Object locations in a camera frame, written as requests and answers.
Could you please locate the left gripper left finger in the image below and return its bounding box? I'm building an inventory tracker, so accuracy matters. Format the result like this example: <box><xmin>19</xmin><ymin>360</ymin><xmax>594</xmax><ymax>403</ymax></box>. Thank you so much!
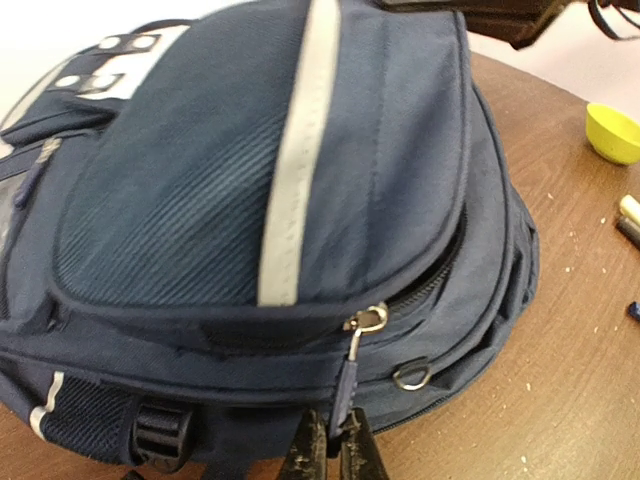
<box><xmin>277</xmin><ymin>409</ymin><xmax>327</xmax><ymax>480</ymax></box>

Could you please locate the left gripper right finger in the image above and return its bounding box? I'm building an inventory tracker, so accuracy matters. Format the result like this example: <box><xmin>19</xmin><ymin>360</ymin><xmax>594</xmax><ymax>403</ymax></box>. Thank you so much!
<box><xmin>340</xmin><ymin>408</ymin><xmax>390</xmax><ymax>480</ymax></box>

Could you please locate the navy blue student backpack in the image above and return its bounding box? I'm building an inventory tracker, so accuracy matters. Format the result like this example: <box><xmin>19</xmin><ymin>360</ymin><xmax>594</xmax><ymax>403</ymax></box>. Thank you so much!
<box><xmin>1</xmin><ymin>1</ymin><xmax>539</xmax><ymax>479</ymax></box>

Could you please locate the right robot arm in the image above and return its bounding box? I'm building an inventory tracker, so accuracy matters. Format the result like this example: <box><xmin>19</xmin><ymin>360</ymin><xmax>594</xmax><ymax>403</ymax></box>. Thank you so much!
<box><xmin>376</xmin><ymin>0</ymin><xmax>639</xmax><ymax>50</ymax></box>

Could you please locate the pink black highlighter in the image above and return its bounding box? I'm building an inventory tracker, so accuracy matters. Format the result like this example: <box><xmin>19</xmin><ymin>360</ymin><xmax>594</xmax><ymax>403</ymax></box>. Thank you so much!
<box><xmin>616</xmin><ymin>215</ymin><xmax>640</xmax><ymax>249</ymax></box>

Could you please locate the yellow highlighter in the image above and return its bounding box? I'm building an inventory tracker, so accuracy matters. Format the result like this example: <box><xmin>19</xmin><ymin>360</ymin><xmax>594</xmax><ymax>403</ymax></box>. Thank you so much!
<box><xmin>619</xmin><ymin>194</ymin><xmax>640</xmax><ymax>226</ymax></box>

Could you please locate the lime green plastic bowl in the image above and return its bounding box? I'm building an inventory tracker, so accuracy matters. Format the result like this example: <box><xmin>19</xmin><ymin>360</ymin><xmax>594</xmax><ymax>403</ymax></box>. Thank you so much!
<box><xmin>585</xmin><ymin>103</ymin><xmax>639</xmax><ymax>166</ymax></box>

